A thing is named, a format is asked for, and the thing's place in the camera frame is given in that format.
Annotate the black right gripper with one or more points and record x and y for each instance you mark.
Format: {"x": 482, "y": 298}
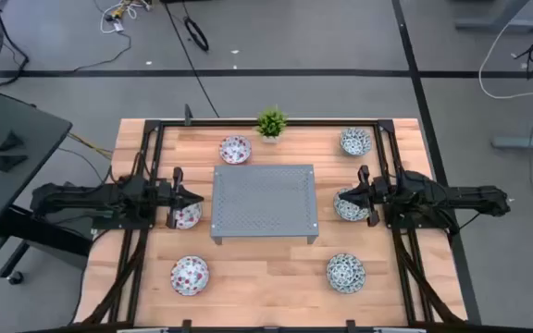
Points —
{"x": 377, "y": 194}

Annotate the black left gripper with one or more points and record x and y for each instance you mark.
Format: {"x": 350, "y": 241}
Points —
{"x": 167, "y": 196}

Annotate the teal bowl patterned inside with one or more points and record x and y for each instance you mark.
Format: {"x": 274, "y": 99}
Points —
{"x": 350, "y": 212}
{"x": 355, "y": 142}
{"x": 345, "y": 274}

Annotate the red bowl floral inside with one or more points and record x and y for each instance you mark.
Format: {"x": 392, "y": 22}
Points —
{"x": 235, "y": 150}
{"x": 190, "y": 218}
{"x": 189, "y": 276}

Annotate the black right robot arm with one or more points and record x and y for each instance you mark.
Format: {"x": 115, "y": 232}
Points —
{"x": 456, "y": 199}

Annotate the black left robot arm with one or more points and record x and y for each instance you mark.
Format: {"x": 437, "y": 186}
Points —
{"x": 86, "y": 199}

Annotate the grey perforated metal shelf riser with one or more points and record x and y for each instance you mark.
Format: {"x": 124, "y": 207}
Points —
{"x": 264, "y": 203}

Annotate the artificial green plant white pot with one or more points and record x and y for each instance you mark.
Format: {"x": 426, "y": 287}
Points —
{"x": 271, "y": 122}

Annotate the black desk leg base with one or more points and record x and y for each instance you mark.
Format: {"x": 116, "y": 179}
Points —
{"x": 40, "y": 231}

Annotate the grey desk foot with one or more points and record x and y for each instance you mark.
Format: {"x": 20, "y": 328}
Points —
{"x": 498, "y": 24}
{"x": 525, "y": 142}

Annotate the black aluminium table frame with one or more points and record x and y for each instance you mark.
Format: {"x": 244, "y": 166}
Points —
{"x": 331, "y": 122}

